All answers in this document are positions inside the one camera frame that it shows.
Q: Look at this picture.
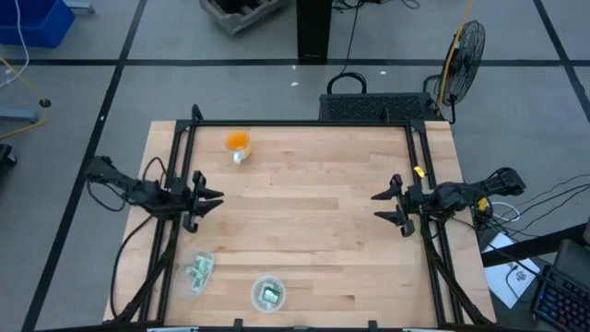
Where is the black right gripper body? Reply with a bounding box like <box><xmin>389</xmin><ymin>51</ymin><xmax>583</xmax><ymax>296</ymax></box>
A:
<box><xmin>391</xmin><ymin>173</ymin><xmax>437</xmax><ymax>239</ymax></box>

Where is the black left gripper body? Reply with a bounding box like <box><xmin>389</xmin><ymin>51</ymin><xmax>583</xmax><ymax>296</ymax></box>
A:
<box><xmin>160</xmin><ymin>171</ymin><xmax>207</xmax><ymax>233</ymax></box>

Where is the blue plastic bin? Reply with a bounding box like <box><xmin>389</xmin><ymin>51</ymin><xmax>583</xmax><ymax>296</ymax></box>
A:
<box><xmin>0</xmin><ymin>0</ymin><xmax>76</xmax><ymax>48</ymax></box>

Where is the orange plastic cup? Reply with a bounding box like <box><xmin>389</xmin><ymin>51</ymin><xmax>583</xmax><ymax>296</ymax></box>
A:
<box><xmin>224</xmin><ymin>130</ymin><xmax>254</xmax><ymax>165</ymax></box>

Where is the black computer case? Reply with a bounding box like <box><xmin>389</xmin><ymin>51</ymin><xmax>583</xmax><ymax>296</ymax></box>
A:
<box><xmin>318</xmin><ymin>91</ymin><xmax>442</xmax><ymax>123</ymax></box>

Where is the clear rectangular plastic container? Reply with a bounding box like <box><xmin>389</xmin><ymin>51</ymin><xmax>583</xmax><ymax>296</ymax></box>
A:
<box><xmin>175</xmin><ymin>251</ymin><xmax>218</xmax><ymax>304</ymax></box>

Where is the clear round plastic container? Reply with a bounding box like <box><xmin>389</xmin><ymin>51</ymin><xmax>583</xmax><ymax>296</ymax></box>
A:
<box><xmin>250</xmin><ymin>275</ymin><xmax>288</xmax><ymax>315</ymax></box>

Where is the white paper sheet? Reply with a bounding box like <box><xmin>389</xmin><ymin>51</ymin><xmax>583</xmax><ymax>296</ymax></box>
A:
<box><xmin>483</xmin><ymin>231</ymin><xmax>541</xmax><ymax>309</ymax></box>

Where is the black diagonal beam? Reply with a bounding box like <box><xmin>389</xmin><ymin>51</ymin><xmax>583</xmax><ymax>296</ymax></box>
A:
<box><xmin>481</xmin><ymin>223</ymin><xmax>590</xmax><ymax>268</ymax></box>

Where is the black floor fan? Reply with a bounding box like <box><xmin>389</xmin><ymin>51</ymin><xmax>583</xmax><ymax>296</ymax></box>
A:
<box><xmin>435</xmin><ymin>19</ymin><xmax>487</xmax><ymax>125</ymax></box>

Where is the grey wooden pallet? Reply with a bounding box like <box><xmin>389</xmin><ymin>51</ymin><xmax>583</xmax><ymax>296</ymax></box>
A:
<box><xmin>198</xmin><ymin>0</ymin><xmax>285</xmax><ymax>36</ymax></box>

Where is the backlit computer keyboard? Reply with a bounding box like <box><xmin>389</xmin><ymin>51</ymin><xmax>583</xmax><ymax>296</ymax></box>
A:
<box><xmin>530</xmin><ymin>265</ymin><xmax>590</xmax><ymax>332</ymax></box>

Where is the black upright pillar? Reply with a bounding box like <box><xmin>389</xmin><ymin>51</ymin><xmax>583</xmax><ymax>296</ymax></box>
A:
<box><xmin>296</xmin><ymin>0</ymin><xmax>334</xmax><ymax>64</ymax></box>

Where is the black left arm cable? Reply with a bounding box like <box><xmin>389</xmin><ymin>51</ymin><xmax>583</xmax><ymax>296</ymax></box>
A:
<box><xmin>109</xmin><ymin>214</ymin><xmax>156</xmax><ymax>319</ymax></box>

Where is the white coiled cable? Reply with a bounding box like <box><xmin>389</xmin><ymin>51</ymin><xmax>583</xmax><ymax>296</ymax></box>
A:
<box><xmin>488</xmin><ymin>200</ymin><xmax>522</xmax><ymax>223</ymax></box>

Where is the black metal table frame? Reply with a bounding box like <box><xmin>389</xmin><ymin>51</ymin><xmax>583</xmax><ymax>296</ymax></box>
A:
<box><xmin>103</xmin><ymin>104</ymin><xmax>497</xmax><ymax>326</ymax></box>

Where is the black looped power cable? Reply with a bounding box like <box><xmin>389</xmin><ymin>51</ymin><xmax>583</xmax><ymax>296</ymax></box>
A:
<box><xmin>325</xmin><ymin>0</ymin><xmax>369</xmax><ymax>95</ymax></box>

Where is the yellow cable by fan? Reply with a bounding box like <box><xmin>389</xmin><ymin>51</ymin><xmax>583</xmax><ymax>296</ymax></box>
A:
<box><xmin>436</xmin><ymin>0</ymin><xmax>475</xmax><ymax>108</ymax></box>

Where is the yellow floor cable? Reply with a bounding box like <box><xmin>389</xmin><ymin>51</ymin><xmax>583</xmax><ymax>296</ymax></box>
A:
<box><xmin>0</xmin><ymin>55</ymin><xmax>51</xmax><ymax>140</ymax></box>

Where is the white floor cable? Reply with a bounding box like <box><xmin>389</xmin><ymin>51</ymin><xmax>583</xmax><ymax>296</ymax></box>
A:
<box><xmin>0</xmin><ymin>0</ymin><xmax>30</xmax><ymax>89</ymax></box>

